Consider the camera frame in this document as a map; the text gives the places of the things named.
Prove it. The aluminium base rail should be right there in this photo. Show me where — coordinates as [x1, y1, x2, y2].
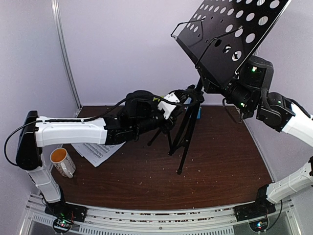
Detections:
[21, 193, 300, 235]

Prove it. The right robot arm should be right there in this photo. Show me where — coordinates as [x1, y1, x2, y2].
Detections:
[201, 56, 313, 216]

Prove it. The sheet music page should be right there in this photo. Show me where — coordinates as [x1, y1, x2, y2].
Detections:
[72, 142, 125, 167]

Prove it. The blue metronome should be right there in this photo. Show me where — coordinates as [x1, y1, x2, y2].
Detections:
[197, 106, 202, 119]

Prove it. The left aluminium corner post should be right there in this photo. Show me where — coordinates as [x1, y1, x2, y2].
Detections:
[51, 0, 82, 110]

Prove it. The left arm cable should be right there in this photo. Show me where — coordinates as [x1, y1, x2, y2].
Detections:
[3, 97, 128, 167]

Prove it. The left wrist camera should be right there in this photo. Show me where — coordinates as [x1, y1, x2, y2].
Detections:
[157, 92, 179, 120]

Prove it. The white patterned mug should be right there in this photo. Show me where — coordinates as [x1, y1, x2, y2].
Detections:
[50, 148, 76, 179]

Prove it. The black music stand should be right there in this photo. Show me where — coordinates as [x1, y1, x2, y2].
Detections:
[147, 0, 293, 175]

